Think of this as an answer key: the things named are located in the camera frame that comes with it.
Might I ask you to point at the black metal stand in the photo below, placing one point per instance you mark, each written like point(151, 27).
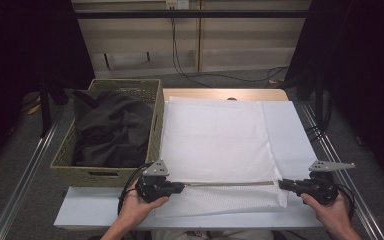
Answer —
point(319, 100)
point(45, 110)

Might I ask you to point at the black horizontal metal bar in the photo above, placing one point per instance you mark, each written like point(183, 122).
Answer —
point(180, 14)

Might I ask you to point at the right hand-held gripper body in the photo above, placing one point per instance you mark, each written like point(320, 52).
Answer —
point(321, 188)

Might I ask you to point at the dark grey garment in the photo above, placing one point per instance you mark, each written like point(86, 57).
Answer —
point(113, 130)

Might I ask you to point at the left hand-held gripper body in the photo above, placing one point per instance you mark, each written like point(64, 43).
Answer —
point(151, 188)

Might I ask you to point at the person's right hand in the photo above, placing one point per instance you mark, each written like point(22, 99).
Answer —
point(333, 215)

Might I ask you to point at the white mesh laundry bag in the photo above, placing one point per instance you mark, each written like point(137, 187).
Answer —
point(216, 143)

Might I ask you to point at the person's left hand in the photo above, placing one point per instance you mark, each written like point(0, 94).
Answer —
point(136, 210)

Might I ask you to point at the black curtain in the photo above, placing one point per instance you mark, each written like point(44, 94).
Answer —
point(363, 83)
point(20, 66)

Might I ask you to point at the yellow floor tape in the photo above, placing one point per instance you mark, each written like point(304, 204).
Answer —
point(33, 108)

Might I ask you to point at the green woven basket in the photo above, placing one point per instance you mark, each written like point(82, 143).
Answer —
point(80, 175)

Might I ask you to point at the white table cover sheet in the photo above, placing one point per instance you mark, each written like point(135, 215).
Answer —
point(86, 208)

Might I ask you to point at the metal floor rail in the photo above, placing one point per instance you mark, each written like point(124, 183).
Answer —
point(23, 183)
point(333, 150)

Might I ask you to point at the white wall outlet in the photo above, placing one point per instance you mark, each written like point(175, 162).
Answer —
point(177, 4)

